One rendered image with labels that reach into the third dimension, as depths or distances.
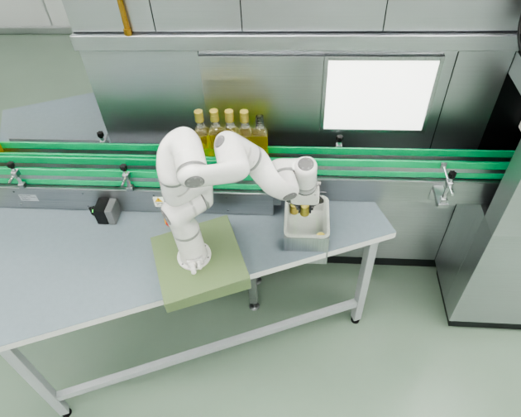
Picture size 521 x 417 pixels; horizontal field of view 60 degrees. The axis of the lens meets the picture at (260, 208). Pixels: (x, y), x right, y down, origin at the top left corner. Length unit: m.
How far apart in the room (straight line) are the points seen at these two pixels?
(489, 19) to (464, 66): 0.18
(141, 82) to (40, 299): 0.92
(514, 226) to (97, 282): 1.59
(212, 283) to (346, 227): 0.60
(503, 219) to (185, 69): 1.34
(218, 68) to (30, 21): 4.08
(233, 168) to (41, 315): 0.95
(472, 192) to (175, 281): 1.23
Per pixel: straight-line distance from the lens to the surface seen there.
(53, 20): 5.61
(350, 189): 1.92
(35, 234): 2.10
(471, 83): 1.96
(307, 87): 1.83
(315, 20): 1.74
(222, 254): 1.70
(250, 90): 1.85
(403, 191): 1.96
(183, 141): 1.24
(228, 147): 1.23
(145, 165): 1.95
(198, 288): 1.64
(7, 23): 5.87
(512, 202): 1.88
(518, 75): 1.90
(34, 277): 1.95
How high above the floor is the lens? 2.15
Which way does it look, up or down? 46 degrees down
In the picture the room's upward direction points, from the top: 3 degrees counter-clockwise
